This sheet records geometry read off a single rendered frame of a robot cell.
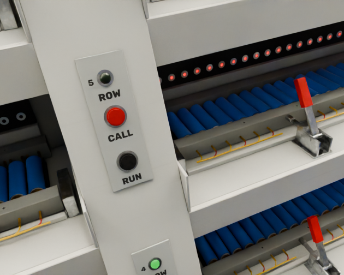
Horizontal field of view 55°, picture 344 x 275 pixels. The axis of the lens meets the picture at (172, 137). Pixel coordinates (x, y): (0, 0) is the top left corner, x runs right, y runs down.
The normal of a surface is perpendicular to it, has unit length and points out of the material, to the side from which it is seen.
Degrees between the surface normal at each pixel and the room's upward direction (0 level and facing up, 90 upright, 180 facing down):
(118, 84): 90
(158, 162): 90
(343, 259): 19
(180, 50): 109
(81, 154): 90
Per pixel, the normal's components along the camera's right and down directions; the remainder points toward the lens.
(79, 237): -0.08, -0.81
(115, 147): 0.33, 0.22
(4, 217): 0.40, 0.51
